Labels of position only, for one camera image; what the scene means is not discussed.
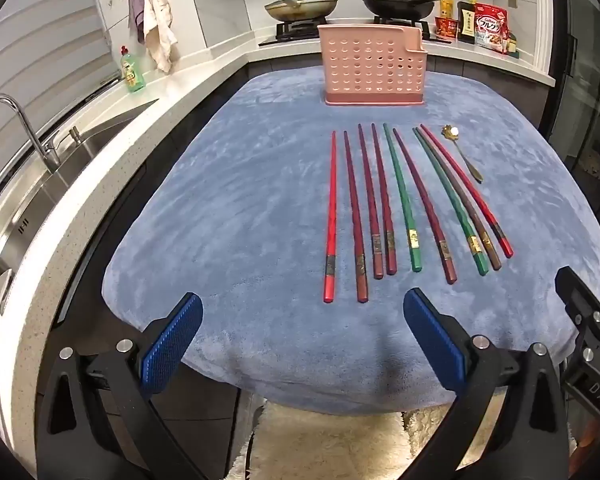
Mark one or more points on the black wok with lid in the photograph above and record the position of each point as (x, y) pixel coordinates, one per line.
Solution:
(395, 5)

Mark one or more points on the red instant noodle cup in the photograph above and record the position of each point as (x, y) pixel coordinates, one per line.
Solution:
(445, 27)

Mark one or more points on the sink soap dispenser nozzle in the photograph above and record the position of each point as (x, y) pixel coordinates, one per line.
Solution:
(72, 132)

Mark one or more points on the green dish soap bottle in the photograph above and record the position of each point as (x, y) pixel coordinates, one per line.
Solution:
(132, 75)

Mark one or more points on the brown chopstick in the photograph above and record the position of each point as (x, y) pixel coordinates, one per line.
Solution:
(491, 260)

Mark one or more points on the pink perforated utensil holder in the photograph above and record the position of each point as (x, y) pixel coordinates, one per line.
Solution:
(370, 65)

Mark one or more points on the small green yellow figurine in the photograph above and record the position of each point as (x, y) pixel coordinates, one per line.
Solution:
(512, 47)

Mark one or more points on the purple cloth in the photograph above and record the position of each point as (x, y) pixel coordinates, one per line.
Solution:
(136, 10)

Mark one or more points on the black framed glass door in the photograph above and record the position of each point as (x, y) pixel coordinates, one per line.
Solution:
(580, 110)

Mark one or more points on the red cereal bag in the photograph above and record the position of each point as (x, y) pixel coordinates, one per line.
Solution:
(490, 27)

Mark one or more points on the small wooden stool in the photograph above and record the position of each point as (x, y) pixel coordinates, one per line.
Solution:
(592, 165)

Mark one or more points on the maroon chopstick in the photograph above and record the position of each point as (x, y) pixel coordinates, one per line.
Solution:
(369, 200)
(382, 200)
(422, 205)

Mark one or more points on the dark soy sauce bottle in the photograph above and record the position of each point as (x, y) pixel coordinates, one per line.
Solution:
(465, 22)

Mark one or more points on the green chopstick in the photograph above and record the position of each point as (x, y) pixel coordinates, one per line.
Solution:
(476, 260)
(401, 195)

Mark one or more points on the black gas stove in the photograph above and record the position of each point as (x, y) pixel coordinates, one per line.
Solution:
(300, 30)

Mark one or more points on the white window blinds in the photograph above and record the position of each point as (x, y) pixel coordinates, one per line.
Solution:
(40, 50)

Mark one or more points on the gold spoon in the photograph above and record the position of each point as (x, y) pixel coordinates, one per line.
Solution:
(450, 131)

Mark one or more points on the cream towel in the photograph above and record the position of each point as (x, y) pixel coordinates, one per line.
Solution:
(157, 25)

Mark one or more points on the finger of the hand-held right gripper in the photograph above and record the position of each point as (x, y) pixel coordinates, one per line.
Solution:
(575, 295)

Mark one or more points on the dark red chopstick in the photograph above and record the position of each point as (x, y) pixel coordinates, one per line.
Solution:
(354, 215)

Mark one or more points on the stainless steel sink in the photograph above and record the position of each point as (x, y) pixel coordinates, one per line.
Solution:
(55, 185)

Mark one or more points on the chrome faucet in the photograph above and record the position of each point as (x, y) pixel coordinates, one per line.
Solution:
(40, 145)

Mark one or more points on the beige wok with glass lid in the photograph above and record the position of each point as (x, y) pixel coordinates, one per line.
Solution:
(300, 7)

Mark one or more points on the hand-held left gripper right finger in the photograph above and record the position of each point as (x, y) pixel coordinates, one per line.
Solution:
(432, 345)

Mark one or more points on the blue plush mat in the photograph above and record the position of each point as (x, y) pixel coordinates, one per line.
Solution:
(230, 210)

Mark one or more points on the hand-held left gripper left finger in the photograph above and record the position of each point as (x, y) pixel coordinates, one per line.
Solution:
(172, 345)

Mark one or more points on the yellow packet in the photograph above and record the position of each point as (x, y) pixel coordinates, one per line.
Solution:
(446, 7)

